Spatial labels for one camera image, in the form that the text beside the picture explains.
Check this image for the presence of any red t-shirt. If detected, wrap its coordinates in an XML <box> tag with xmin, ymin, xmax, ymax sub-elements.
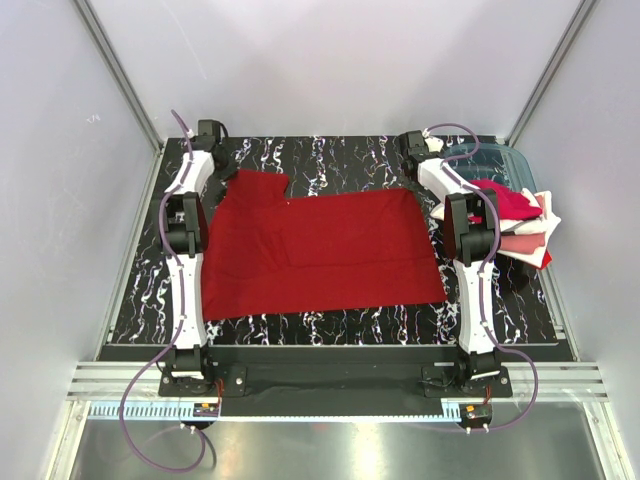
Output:
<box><xmin>201</xmin><ymin>170</ymin><xmax>447</xmax><ymax>321</ymax></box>

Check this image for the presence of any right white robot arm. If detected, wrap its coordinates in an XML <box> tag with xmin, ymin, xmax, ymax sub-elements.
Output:
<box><xmin>399</xmin><ymin>130</ymin><xmax>501</xmax><ymax>397</ymax></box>

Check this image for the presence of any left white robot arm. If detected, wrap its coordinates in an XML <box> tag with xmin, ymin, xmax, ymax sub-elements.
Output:
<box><xmin>156</xmin><ymin>111</ymin><xmax>228</xmax><ymax>397</ymax></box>

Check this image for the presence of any clear blue plastic bin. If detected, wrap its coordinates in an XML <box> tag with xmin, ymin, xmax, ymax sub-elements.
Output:
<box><xmin>444</xmin><ymin>143</ymin><xmax>537</xmax><ymax>192</ymax></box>

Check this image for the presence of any black marble pattern mat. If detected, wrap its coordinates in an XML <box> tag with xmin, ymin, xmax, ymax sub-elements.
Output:
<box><xmin>107</xmin><ymin>136</ymin><xmax>558</xmax><ymax>347</ymax></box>

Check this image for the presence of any crimson t-shirt on pile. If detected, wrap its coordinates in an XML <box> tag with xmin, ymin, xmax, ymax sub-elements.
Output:
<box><xmin>471</xmin><ymin>179</ymin><xmax>543</xmax><ymax>220</ymax></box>

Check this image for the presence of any right connector box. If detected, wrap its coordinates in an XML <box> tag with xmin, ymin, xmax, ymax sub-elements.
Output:
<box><xmin>461</xmin><ymin>403</ymin><xmax>493</xmax><ymax>428</ymax></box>

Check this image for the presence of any connector box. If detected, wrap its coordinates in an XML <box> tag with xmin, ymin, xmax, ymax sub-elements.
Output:
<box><xmin>461</xmin><ymin>403</ymin><xmax>493</xmax><ymax>428</ymax></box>
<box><xmin>192</xmin><ymin>402</ymin><xmax>221</xmax><ymax>418</ymax></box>

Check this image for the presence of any left connector box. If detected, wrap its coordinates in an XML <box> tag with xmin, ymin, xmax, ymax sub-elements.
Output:
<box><xmin>192</xmin><ymin>402</ymin><xmax>221</xmax><ymax>418</ymax></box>

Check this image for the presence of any left aluminium frame post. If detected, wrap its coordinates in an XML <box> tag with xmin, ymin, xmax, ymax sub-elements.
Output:
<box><xmin>69</xmin><ymin>0</ymin><xmax>166</xmax><ymax>151</ymax></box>

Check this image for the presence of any aluminium frame post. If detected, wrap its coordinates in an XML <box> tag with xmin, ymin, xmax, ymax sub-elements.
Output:
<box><xmin>69</xmin><ymin>0</ymin><xmax>166</xmax><ymax>151</ymax></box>
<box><xmin>505</xmin><ymin>0</ymin><xmax>599</xmax><ymax>147</ymax></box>

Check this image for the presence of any right aluminium frame post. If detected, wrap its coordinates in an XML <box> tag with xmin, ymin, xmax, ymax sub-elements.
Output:
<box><xmin>505</xmin><ymin>0</ymin><xmax>599</xmax><ymax>147</ymax></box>

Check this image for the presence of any front aluminium rail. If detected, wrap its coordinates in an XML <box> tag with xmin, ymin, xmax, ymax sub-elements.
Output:
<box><xmin>67</xmin><ymin>362</ymin><xmax>607</xmax><ymax>402</ymax></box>

